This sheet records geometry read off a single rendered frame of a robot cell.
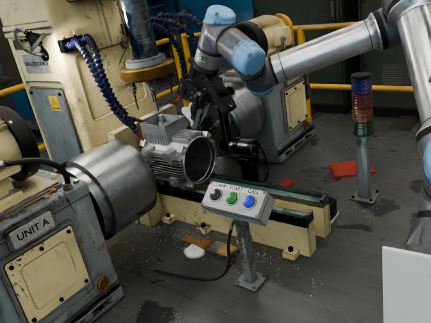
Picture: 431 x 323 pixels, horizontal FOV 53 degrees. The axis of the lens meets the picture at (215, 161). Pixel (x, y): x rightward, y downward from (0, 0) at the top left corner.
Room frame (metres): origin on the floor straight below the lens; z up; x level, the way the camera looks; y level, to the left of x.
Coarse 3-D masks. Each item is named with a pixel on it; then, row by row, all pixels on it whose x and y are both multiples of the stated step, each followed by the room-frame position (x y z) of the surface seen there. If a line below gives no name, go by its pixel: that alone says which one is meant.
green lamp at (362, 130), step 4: (372, 120) 1.24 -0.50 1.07; (356, 124) 1.24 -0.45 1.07; (360, 124) 1.23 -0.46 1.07; (364, 124) 1.23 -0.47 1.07; (368, 124) 1.23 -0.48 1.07; (372, 124) 1.24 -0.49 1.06; (356, 128) 1.24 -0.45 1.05; (360, 128) 1.23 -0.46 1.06; (364, 128) 1.23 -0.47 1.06; (368, 128) 1.23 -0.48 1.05; (372, 128) 1.24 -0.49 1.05; (356, 132) 1.24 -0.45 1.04; (360, 132) 1.23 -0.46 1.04; (364, 132) 1.23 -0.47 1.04; (368, 132) 1.23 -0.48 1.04; (372, 132) 1.24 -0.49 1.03
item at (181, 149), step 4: (204, 132) 1.37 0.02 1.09; (208, 132) 1.36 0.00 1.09; (208, 136) 1.36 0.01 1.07; (140, 140) 1.40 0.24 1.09; (144, 140) 1.39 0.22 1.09; (140, 144) 1.39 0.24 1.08; (144, 144) 1.39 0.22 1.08; (180, 148) 1.27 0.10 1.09; (184, 148) 1.27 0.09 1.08; (176, 152) 1.27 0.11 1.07; (180, 152) 1.26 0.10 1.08; (184, 152) 1.27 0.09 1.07; (216, 168) 1.36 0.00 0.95; (212, 172) 1.37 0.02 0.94; (184, 184) 1.27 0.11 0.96; (188, 184) 1.26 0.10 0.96; (192, 184) 1.27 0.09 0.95; (192, 188) 1.27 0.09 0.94
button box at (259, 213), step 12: (228, 192) 0.94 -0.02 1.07; (240, 192) 0.93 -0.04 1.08; (252, 192) 0.91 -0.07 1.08; (264, 192) 0.89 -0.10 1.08; (204, 204) 0.96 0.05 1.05; (216, 204) 0.94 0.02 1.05; (228, 204) 0.92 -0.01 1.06; (240, 204) 0.90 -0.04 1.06; (264, 204) 0.88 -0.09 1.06; (228, 216) 0.93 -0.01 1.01; (240, 216) 0.89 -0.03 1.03; (252, 216) 0.86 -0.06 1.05; (264, 216) 0.87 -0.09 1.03
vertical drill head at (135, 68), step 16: (128, 0) 1.37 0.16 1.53; (144, 0) 1.40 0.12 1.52; (128, 16) 1.38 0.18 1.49; (144, 16) 1.38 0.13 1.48; (128, 32) 1.38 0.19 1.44; (144, 32) 1.38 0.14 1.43; (128, 48) 1.40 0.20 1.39; (144, 48) 1.37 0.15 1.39; (128, 64) 1.38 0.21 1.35; (144, 64) 1.35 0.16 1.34; (160, 64) 1.36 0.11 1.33; (128, 80) 1.35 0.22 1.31; (144, 80) 1.33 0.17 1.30
